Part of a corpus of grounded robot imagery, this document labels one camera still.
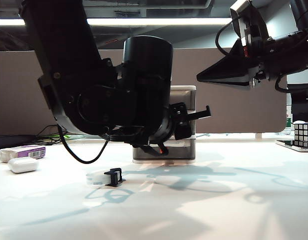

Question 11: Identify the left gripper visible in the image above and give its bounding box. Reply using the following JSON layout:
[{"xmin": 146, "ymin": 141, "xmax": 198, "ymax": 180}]
[{"xmin": 167, "ymin": 101, "xmax": 212, "ymax": 141}]

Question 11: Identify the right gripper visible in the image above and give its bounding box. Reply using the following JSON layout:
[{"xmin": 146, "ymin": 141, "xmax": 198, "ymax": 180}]
[{"xmin": 196, "ymin": 34, "xmax": 272, "ymax": 88}]

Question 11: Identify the brown desk partition panel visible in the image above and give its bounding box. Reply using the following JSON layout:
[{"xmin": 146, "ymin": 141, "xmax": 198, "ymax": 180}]
[{"xmin": 0, "ymin": 47, "xmax": 287, "ymax": 137}]

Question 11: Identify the clear bottle with green label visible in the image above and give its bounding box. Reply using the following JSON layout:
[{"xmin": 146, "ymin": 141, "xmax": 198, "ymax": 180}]
[{"xmin": 284, "ymin": 104, "xmax": 293, "ymax": 131}]

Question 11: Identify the black monitor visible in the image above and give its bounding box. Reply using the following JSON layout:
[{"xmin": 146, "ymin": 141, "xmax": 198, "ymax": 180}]
[{"xmin": 286, "ymin": 82, "xmax": 308, "ymax": 124}]

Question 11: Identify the flat white board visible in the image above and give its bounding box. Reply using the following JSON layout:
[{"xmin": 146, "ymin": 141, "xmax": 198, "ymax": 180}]
[{"xmin": 275, "ymin": 139, "xmax": 308, "ymax": 153}]

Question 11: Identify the black rubik's cube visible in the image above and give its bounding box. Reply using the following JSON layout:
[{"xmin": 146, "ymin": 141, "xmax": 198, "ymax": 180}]
[{"xmin": 292, "ymin": 121, "xmax": 308, "ymax": 147}]

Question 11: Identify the long ceiling light strip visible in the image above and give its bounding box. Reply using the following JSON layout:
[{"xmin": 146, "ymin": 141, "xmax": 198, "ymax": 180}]
[{"xmin": 0, "ymin": 17, "xmax": 242, "ymax": 27}]

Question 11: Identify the purple and white tissue pack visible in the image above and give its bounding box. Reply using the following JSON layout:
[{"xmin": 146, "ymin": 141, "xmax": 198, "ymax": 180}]
[{"xmin": 0, "ymin": 145, "xmax": 46, "ymax": 163}]

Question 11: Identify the white earbuds case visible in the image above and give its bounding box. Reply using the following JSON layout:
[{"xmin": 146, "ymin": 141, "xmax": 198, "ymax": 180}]
[{"xmin": 7, "ymin": 157, "xmax": 39, "ymax": 174}]

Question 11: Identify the black device base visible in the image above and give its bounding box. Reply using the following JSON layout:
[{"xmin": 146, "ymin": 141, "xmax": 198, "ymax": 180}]
[{"xmin": 0, "ymin": 134, "xmax": 39, "ymax": 153}]

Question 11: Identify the smoky drawer with orange handle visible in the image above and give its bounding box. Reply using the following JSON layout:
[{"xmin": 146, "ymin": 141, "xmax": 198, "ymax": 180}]
[
  {"xmin": 133, "ymin": 139, "xmax": 196, "ymax": 161},
  {"xmin": 170, "ymin": 90, "xmax": 196, "ymax": 112}
]

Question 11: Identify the white plastic drawer cabinet frame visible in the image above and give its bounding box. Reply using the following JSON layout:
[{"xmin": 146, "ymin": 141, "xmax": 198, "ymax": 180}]
[{"xmin": 132, "ymin": 84, "xmax": 197, "ymax": 165}]

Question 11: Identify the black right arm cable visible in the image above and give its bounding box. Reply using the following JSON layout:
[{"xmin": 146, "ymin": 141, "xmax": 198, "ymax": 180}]
[{"xmin": 215, "ymin": 20, "xmax": 244, "ymax": 56}]

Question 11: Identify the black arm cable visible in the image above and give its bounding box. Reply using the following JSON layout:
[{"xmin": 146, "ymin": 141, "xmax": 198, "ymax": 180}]
[
  {"xmin": 57, "ymin": 124, "xmax": 111, "ymax": 165},
  {"xmin": 215, "ymin": 20, "xmax": 244, "ymax": 56}
]

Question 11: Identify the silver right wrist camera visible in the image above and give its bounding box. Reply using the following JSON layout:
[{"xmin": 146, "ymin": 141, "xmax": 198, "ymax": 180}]
[{"xmin": 230, "ymin": 0, "xmax": 268, "ymax": 51}]

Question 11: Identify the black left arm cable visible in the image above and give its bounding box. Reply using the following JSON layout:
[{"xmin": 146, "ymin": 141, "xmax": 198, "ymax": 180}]
[{"xmin": 57, "ymin": 124, "xmax": 111, "ymax": 165}]

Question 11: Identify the thin black tangled cable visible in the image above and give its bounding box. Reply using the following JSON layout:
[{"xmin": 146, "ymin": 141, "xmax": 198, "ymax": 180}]
[{"xmin": 35, "ymin": 124, "xmax": 67, "ymax": 146}]

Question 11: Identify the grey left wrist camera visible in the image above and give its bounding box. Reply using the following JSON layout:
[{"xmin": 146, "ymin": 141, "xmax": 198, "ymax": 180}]
[{"xmin": 37, "ymin": 74, "xmax": 78, "ymax": 135}]

